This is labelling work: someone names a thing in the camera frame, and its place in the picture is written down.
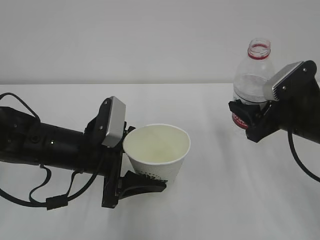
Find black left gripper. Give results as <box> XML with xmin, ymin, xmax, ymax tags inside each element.
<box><xmin>83</xmin><ymin>118</ymin><xmax>168</xmax><ymax>210</ymax></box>

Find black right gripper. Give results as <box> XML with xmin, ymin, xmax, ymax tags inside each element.
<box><xmin>228</xmin><ymin>100</ymin><xmax>290</xmax><ymax>143</ymax></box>

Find white paper cup green logo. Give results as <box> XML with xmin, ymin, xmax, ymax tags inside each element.
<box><xmin>122</xmin><ymin>124</ymin><xmax>191</xmax><ymax>185</ymax></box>

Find clear water bottle red label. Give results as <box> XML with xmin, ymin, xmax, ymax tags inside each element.
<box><xmin>232</xmin><ymin>37</ymin><xmax>276</xmax><ymax>137</ymax></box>

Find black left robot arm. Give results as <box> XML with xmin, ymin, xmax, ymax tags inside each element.
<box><xmin>0</xmin><ymin>107</ymin><xmax>167</xmax><ymax>210</ymax></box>

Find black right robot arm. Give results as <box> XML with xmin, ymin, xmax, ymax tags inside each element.
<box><xmin>228</xmin><ymin>60</ymin><xmax>320</xmax><ymax>143</ymax></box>

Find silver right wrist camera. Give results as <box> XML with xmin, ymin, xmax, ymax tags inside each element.
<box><xmin>262</xmin><ymin>61</ymin><xmax>304</xmax><ymax>101</ymax></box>

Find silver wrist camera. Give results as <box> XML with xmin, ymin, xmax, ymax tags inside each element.
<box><xmin>262</xmin><ymin>61</ymin><xmax>304</xmax><ymax>101</ymax></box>
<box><xmin>96</xmin><ymin>96</ymin><xmax>126</xmax><ymax>148</ymax></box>

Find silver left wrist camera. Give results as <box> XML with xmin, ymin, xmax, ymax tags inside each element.
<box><xmin>96</xmin><ymin>96</ymin><xmax>126</xmax><ymax>148</ymax></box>

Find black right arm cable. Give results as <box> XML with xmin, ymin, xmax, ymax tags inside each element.
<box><xmin>287</xmin><ymin>128</ymin><xmax>320</xmax><ymax>184</ymax></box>

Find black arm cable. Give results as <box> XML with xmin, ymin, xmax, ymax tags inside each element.
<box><xmin>287</xmin><ymin>128</ymin><xmax>320</xmax><ymax>184</ymax></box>
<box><xmin>0</xmin><ymin>92</ymin><xmax>106</xmax><ymax>211</ymax></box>

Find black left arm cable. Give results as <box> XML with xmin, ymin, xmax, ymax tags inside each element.
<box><xmin>0</xmin><ymin>92</ymin><xmax>106</xmax><ymax>211</ymax></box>

